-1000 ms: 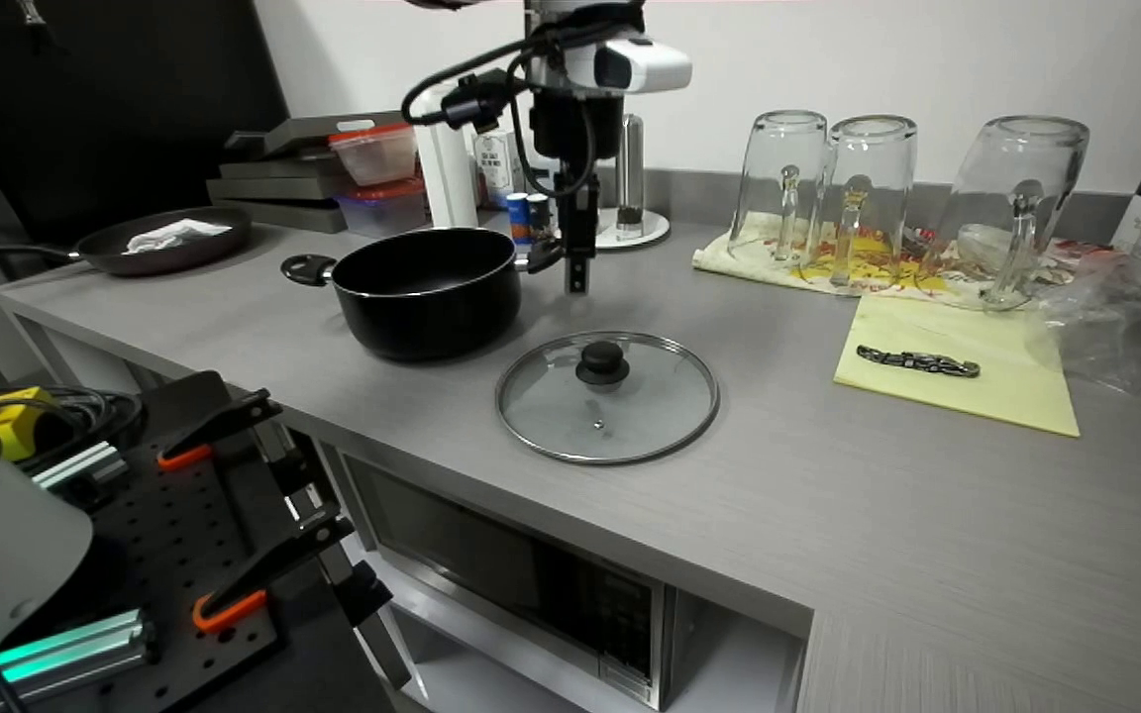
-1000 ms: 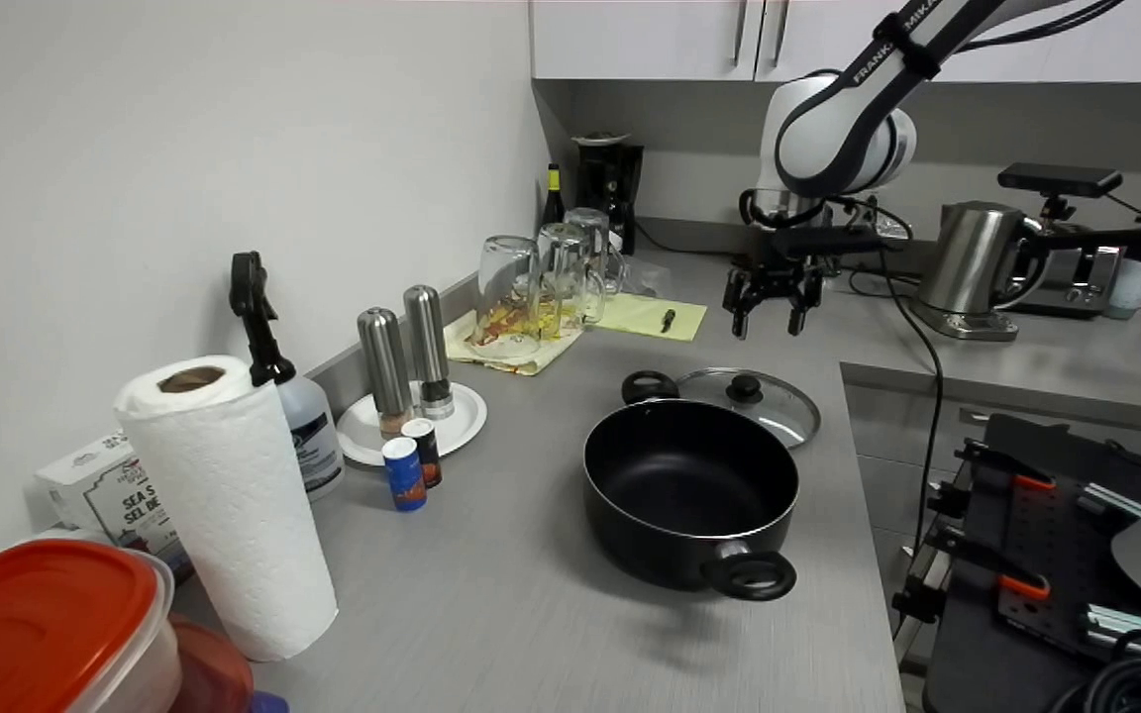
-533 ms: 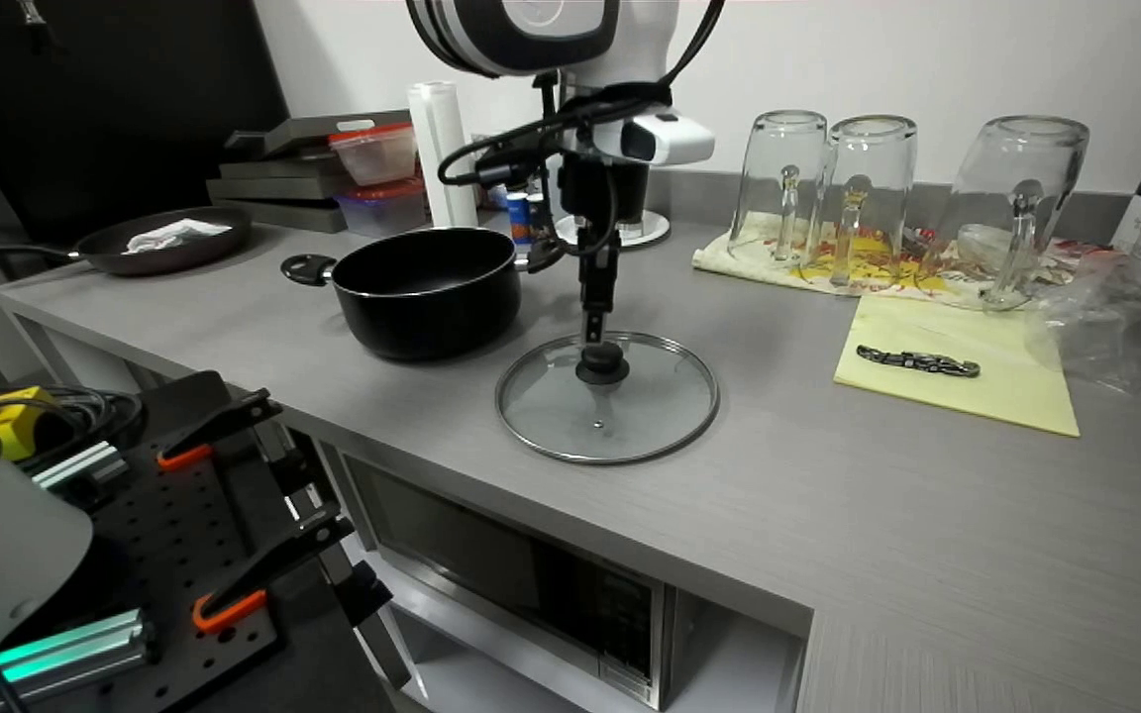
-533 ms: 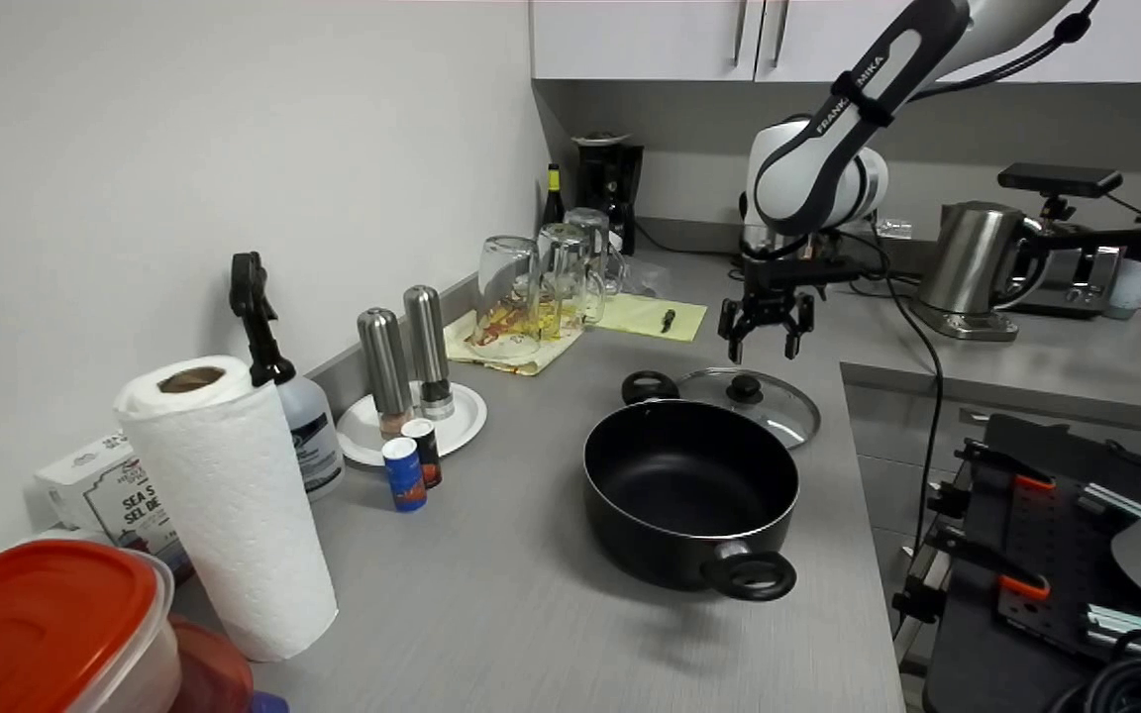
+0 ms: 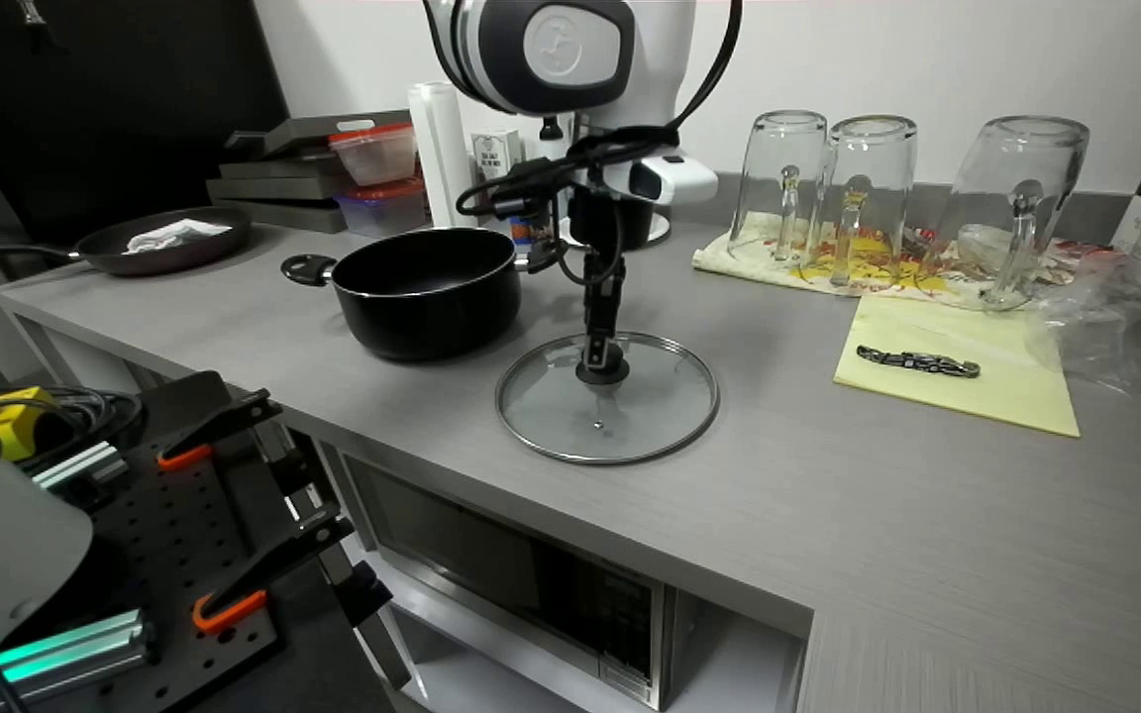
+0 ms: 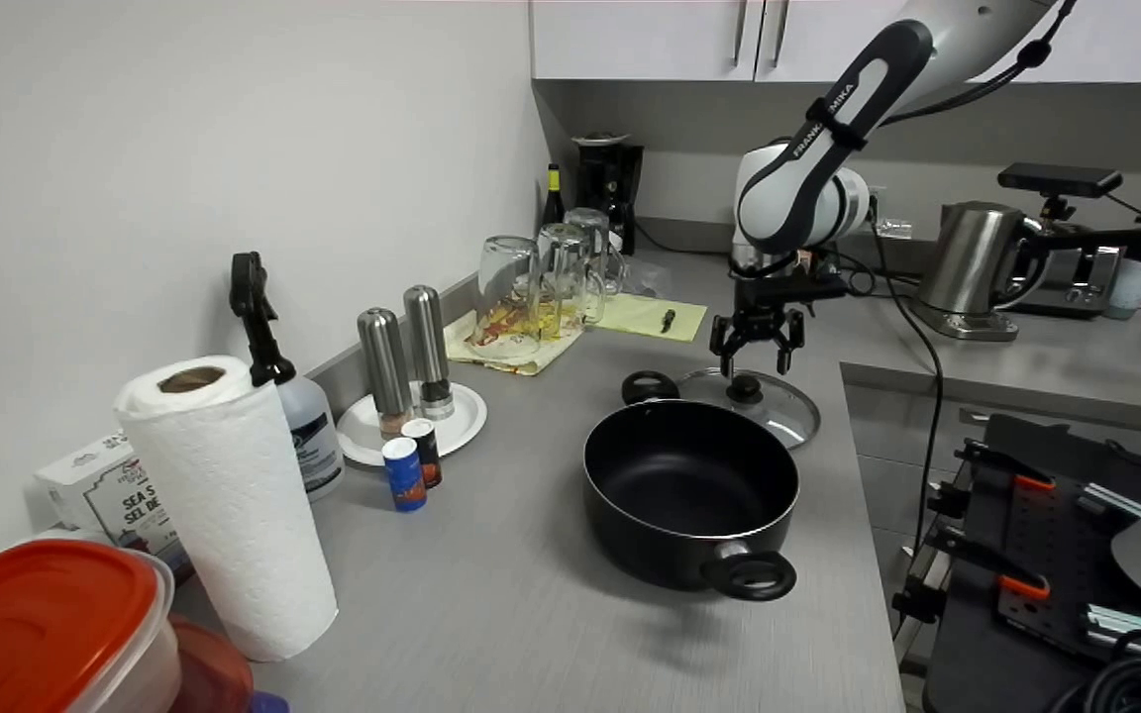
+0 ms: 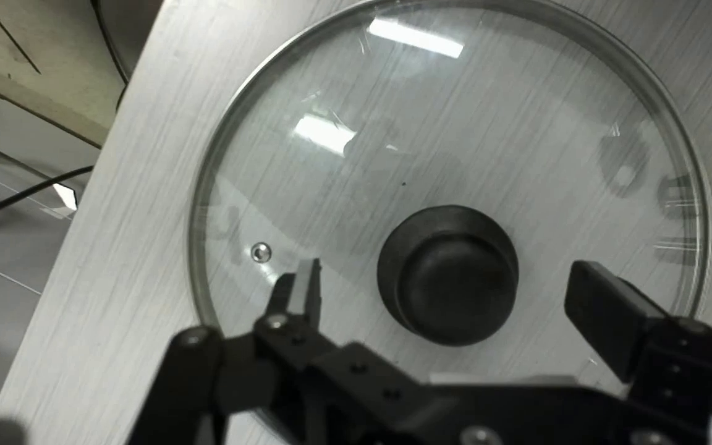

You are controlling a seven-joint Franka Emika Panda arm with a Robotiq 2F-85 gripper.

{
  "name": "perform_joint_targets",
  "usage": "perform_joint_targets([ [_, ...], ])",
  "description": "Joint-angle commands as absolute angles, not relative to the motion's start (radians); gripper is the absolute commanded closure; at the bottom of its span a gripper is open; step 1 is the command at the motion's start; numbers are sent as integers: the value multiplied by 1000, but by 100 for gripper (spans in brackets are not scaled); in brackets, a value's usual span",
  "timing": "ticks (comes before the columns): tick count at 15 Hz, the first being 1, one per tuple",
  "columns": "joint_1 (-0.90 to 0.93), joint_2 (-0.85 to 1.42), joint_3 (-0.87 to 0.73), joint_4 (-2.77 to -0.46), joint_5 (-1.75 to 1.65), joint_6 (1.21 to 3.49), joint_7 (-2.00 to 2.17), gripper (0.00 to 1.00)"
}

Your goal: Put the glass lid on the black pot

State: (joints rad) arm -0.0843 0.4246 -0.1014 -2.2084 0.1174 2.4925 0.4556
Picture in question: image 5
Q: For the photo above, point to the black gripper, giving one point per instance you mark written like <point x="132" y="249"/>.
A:
<point x="594" y="224"/>

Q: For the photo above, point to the glass lid with black knob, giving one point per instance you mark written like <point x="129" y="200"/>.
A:
<point x="662" y="414"/>

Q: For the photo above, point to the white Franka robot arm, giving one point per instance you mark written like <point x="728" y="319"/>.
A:
<point x="557" y="47"/>

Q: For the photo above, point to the black cooking pot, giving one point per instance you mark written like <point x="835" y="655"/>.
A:
<point x="427" y="319"/>

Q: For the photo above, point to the clear container with red lid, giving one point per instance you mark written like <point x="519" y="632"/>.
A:
<point x="375" y="152"/>

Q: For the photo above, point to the white paper towel roll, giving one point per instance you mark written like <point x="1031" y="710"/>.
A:
<point x="438" y="164"/>

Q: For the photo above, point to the clear glass mug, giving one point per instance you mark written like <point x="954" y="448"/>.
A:
<point x="873" y="183"/>
<point x="1021" y="200"/>
<point x="783" y="180"/>

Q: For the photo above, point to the steel built-in microwave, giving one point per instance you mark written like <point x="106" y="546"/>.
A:
<point x="516" y="579"/>

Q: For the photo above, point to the black stacked trays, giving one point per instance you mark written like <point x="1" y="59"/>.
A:
<point x="275" y="180"/>

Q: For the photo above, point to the black frying pan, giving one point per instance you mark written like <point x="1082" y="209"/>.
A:
<point x="207" y="251"/>

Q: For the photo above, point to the black clamp with orange tip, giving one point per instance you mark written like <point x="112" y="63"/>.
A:
<point x="275" y="560"/>
<point x="221" y="427"/>

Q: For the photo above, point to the black perforated mounting board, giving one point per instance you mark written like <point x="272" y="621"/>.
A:
<point x="168" y="539"/>

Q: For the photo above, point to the clear plastic bag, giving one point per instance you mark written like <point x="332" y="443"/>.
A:
<point x="1109" y="332"/>

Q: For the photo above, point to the short aluminium extrusion piece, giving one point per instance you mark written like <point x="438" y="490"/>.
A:
<point x="77" y="465"/>

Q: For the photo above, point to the yellow tool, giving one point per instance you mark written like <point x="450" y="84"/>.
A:
<point x="16" y="420"/>

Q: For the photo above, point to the long aluminium extrusion bar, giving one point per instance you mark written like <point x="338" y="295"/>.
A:
<point x="59" y="646"/>

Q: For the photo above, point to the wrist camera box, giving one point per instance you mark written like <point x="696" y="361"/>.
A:
<point x="676" y="180"/>

